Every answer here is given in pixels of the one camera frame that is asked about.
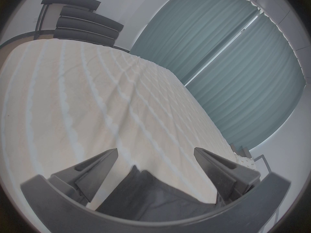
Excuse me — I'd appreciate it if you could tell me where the dark grey bedside table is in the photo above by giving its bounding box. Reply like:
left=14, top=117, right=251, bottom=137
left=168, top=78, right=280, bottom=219
left=230, top=143, right=251, bottom=158

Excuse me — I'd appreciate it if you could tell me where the black sleeveless top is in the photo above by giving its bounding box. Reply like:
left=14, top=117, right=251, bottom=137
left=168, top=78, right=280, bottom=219
left=96, top=165, right=227, bottom=222

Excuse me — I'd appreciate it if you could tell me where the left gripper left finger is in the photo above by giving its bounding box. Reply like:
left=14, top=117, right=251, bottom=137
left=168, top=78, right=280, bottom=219
left=50, top=148, right=119, bottom=205

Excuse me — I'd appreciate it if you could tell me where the white printed pillow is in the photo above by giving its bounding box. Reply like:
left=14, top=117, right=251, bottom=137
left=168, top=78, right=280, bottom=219
left=234, top=154, right=257, bottom=171

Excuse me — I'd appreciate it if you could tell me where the bed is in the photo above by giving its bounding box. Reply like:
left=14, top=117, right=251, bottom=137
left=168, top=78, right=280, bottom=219
left=0, top=39, right=272, bottom=212

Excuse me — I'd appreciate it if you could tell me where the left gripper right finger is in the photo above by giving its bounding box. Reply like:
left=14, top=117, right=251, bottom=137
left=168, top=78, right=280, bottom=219
left=194, top=148, right=261, bottom=201

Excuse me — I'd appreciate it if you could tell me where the dark grey chest of drawers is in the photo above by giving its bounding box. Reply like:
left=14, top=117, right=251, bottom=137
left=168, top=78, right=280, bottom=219
left=53, top=5, right=124, bottom=47

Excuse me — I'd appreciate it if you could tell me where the blue-green curtain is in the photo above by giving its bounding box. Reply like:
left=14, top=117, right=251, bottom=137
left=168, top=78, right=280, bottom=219
left=186, top=11, right=306, bottom=150
left=130, top=0, right=264, bottom=85

